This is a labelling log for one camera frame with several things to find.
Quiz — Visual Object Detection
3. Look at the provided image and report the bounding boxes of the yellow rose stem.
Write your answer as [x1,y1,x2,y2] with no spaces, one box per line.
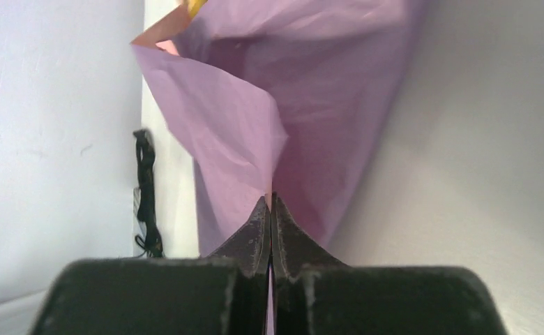
[183,0,208,18]

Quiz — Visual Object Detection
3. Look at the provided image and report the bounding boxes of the black strap loop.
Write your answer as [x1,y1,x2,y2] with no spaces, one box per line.
[132,128,166,259]

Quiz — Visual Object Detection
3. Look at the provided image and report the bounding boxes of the pink purple wrapping paper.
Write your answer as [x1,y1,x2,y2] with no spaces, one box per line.
[132,1,428,255]

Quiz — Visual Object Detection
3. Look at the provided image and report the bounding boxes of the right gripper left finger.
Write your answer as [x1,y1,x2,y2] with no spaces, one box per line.
[30,199,271,334]

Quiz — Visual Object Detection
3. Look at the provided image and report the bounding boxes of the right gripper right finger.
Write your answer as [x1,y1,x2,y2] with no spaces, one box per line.
[271,195,506,334]

